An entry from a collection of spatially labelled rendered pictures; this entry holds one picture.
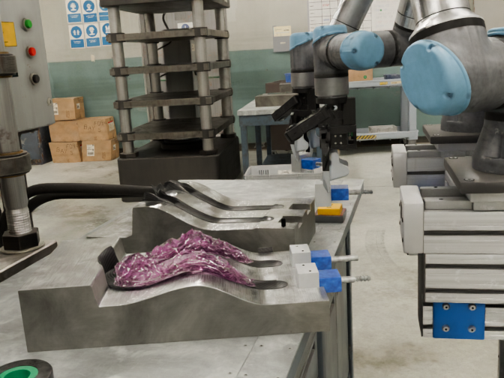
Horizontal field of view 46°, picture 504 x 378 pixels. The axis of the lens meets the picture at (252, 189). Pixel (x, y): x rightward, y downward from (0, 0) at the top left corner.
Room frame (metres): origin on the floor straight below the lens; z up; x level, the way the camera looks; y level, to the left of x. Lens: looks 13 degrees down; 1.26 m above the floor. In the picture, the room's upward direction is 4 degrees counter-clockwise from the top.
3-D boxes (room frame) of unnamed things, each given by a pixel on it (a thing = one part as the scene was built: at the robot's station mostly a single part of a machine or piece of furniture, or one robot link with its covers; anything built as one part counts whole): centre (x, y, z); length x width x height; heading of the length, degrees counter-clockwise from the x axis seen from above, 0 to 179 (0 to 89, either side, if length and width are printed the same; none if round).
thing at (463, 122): (1.48, -0.56, 1.09); 0.15 x 0.15 x 0.10
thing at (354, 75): (7.14, -1.29, 0.94); 0.41 x 0.33 x 0.29; 89
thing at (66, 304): (1.03, 0.14, 0.86); 0.50 x 0.26 x 0.11; 91
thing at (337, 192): (1.33, -0.21, 0.93); 0.13 x 0.05 x 0.05; 82
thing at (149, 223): (1.40, 0.12, 0.87); 0.50 x 0.26 x 0.14; 74
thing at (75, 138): (7.82, 2.18, 0.42); 0.86 x 0.33 x 0.83; 82
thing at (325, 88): (1.33, -0.19, 1.17); 0.08 x 0.08 x 0.05
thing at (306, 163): (1.71, -0.19, 0.93); 0.13 x 0.05 x 0.05; 46
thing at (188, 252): (1.04, 0.13, 0.90); 0.26 x 0.18 x 0.08; 91
